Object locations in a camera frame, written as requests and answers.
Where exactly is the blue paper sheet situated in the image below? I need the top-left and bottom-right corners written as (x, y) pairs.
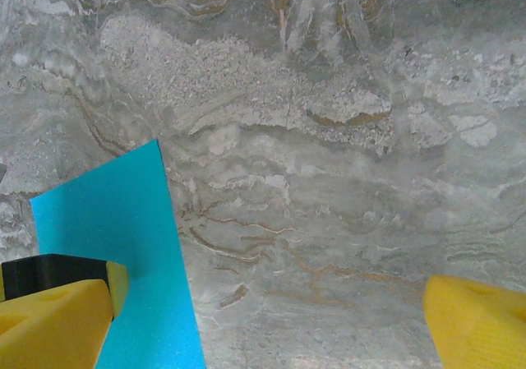
top-left (30, 138), bottom-right (207, 369)

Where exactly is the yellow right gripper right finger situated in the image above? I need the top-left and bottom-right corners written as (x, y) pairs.
top-left (422, 274), bottom-right (526, 369)

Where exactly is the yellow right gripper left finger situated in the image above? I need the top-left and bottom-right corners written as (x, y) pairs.
top-left (0, 253), bottom-right (129, 369)

